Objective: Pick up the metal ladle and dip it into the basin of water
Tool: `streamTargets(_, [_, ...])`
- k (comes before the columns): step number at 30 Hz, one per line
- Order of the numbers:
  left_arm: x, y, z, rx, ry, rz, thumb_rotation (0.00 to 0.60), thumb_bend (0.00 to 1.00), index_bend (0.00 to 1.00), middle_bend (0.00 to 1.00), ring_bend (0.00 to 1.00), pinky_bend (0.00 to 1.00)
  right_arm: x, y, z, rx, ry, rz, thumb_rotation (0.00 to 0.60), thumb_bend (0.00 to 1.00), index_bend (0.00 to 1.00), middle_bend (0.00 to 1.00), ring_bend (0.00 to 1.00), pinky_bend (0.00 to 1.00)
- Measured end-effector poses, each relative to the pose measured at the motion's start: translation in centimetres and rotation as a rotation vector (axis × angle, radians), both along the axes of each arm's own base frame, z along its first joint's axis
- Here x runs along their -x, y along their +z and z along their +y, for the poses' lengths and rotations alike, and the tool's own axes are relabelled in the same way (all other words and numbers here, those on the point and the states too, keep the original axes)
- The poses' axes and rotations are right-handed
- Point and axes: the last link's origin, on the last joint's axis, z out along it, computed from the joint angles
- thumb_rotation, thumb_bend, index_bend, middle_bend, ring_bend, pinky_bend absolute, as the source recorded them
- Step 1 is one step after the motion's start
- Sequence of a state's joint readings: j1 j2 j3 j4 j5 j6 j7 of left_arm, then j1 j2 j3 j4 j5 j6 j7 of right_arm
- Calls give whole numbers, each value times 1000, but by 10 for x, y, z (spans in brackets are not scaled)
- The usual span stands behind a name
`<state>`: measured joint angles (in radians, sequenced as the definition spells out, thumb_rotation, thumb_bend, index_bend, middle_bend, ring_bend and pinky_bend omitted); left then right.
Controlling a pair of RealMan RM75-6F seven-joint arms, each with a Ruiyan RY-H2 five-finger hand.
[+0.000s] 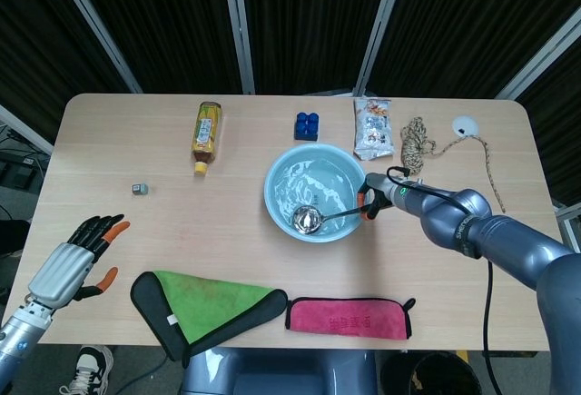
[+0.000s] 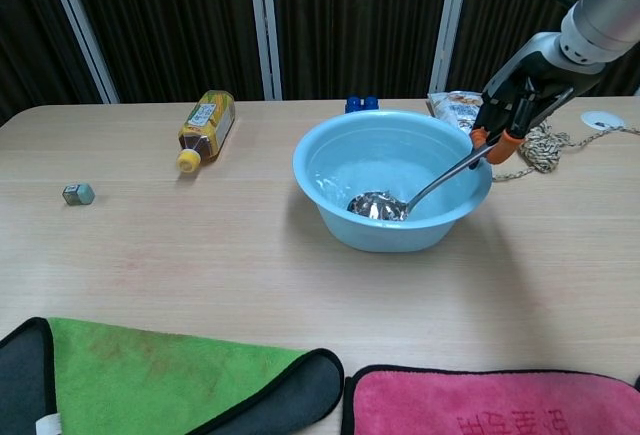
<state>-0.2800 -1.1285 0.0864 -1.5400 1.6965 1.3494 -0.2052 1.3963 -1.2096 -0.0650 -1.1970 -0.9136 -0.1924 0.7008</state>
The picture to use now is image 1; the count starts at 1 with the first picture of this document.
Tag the metal ladle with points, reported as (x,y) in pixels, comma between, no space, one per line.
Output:
(306,220)

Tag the white snack bag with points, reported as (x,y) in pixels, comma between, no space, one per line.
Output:
(373,129)

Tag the blue toy building block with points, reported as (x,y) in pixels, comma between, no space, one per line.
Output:
(306,127)

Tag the green and black cloth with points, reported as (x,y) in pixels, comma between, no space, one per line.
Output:
(204,304)

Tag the grey partition post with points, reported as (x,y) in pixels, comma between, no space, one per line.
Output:
(22,127)
(381,27)
(238,27)
(540,59)
(93,22)

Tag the black trash bin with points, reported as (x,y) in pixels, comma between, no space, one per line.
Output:
(445,377)

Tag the pink cloth with black trim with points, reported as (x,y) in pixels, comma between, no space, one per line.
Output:
(345,320)

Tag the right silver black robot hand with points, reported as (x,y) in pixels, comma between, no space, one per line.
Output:
(388,190)

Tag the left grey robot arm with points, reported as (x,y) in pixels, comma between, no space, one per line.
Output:
(20,336)

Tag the black floor device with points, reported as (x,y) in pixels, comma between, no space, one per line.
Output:
(20,170)

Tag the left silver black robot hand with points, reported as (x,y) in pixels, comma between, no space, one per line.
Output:
(61,270)

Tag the light blue water basin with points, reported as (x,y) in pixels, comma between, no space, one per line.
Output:
(281,186)

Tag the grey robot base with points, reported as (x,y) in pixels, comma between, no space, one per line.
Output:
(277,372)

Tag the white and black sneaker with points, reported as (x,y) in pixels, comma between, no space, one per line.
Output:
(91,370)

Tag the yellow tea bottle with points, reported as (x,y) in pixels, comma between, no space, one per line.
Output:
(206,131)

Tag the small grey cube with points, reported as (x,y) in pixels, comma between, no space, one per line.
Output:
(140,189)

